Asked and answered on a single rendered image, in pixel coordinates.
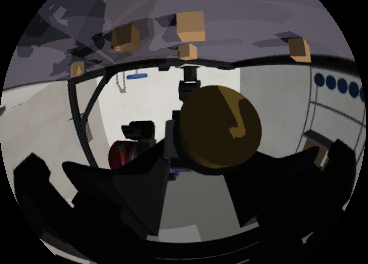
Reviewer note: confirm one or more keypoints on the tan cube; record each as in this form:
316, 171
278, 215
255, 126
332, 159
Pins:
190, 26
187, 52
125, 38
77, 69
299, 50

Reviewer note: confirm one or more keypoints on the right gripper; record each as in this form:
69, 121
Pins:
148, 130

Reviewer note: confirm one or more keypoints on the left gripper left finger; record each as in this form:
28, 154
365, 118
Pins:
139, 186

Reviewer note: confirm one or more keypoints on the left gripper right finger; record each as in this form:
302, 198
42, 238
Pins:
254, 184

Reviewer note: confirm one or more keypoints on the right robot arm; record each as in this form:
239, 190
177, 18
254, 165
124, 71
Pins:
190, 75

